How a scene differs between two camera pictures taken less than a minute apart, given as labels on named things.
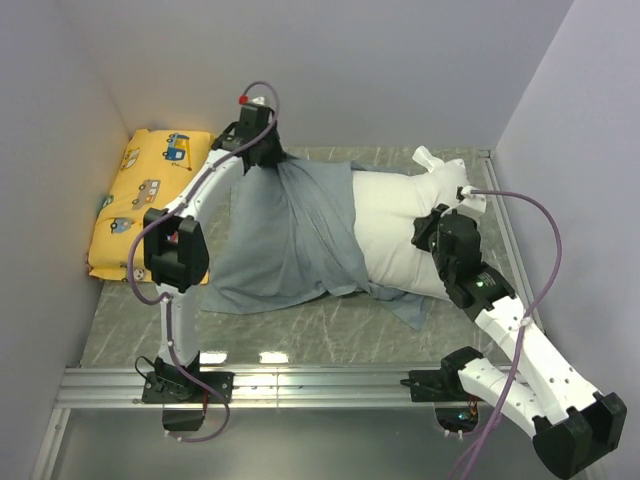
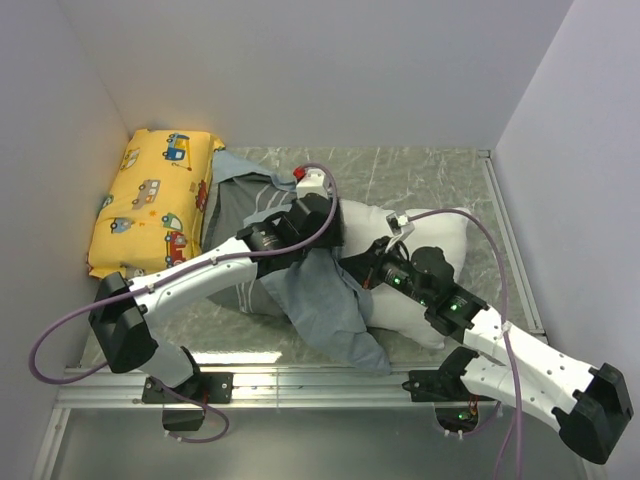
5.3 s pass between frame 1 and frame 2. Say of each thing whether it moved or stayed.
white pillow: moved
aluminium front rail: stayed
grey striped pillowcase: moved
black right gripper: moved
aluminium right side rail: stayed
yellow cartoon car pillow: stayed
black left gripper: moved
